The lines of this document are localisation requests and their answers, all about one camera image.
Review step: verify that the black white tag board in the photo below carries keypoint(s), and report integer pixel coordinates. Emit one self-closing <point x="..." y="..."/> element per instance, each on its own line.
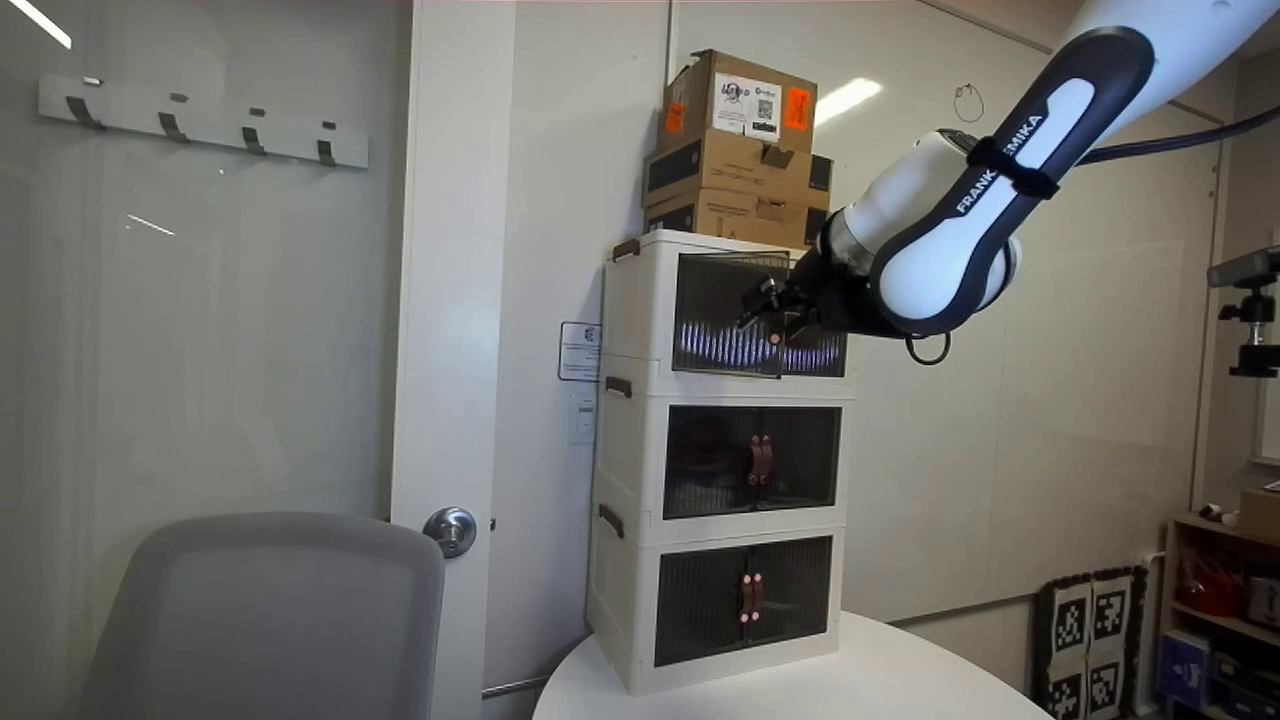
<point x="1088" y="626"/>

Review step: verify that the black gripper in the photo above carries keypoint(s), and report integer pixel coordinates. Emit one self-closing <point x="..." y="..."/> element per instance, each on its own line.
<point x="832" y="302"/>

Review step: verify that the wooden storage shelf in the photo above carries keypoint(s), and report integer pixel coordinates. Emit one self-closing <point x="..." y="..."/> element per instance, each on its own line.
<point x="1223" y="620"/>

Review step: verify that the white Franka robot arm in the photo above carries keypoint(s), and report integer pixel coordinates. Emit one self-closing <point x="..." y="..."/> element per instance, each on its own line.
<point x="963" y="240"/>

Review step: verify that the grey office chair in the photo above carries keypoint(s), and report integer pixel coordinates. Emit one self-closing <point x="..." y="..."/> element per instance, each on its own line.
<point x="267" y="612"/>

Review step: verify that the black camera on stand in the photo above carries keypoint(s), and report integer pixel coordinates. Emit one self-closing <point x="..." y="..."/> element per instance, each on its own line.
<point x="1254" y="314"/>

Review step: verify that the small cardboard box orange sticker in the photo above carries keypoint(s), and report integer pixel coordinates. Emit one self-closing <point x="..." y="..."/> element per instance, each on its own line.
<point x="727" y="103"/>

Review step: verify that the white framed glass door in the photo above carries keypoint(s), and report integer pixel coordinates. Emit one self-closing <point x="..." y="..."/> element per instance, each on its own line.
<point x="455" y="264"/>

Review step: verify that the large cardboard box black tape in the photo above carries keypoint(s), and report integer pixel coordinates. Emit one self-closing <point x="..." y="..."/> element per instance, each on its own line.
<point x="735" y="184"/>

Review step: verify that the small wall label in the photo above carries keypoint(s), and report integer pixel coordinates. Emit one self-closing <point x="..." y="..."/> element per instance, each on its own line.
<point x="579" y="349"/>

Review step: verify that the white stacked storage cabinet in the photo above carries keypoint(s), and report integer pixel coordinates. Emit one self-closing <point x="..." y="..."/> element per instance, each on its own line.
<point x="632" y="334"/>

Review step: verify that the blue box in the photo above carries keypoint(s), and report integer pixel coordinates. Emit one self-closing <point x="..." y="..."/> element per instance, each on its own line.
<point x="1180" y="665"/>

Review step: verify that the red container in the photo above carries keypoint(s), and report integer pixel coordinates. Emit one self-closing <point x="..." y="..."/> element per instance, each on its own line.
<point x="1209" y="583"/>

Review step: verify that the grey coat hook rack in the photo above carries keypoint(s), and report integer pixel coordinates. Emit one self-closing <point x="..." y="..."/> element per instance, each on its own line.
<point x="203" y="122"/>

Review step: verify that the plain brown cardboard box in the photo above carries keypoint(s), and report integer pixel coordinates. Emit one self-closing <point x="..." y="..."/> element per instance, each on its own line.
<point x="1262" y="515"/>

